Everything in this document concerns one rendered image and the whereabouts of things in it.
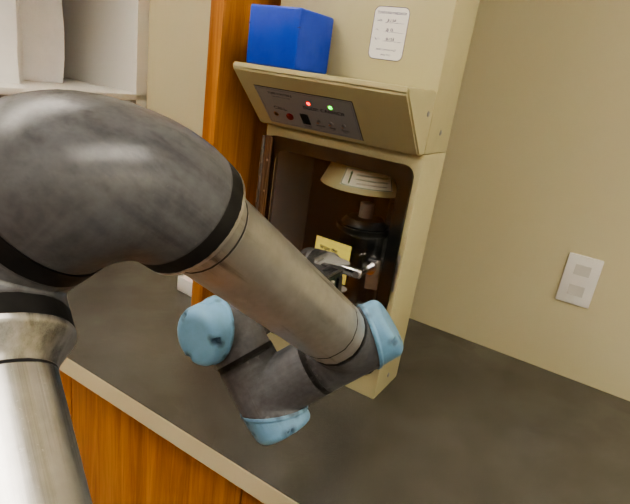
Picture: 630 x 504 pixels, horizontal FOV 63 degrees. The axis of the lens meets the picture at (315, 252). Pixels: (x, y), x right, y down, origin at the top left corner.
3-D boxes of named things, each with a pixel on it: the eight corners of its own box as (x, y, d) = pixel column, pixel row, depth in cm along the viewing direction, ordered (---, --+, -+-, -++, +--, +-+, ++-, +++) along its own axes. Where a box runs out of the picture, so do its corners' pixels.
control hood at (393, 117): (266, 121, 98) (272, 66, 95) (425, 155, 83) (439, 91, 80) (226, 121, 89) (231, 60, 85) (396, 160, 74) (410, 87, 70)
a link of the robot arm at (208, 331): (193, 383, 62) (161, 321, 63) (251, 350, 71) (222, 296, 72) (233, 362, 58) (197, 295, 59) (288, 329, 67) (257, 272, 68)
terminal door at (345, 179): (248, 320, 111) (268, 133, 98) (373, 377, 97) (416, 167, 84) (246, 321, 111) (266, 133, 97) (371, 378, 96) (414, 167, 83)
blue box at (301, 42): (280, 67, 93) (286, 13, 90) (327, 74, 88) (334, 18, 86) (244, 62, 85) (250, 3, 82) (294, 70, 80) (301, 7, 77)
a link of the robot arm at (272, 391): (330, 417, 59) (284, 332, 60) (249, 459, 61) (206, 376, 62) (341, 397, 66) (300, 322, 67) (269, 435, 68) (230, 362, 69)
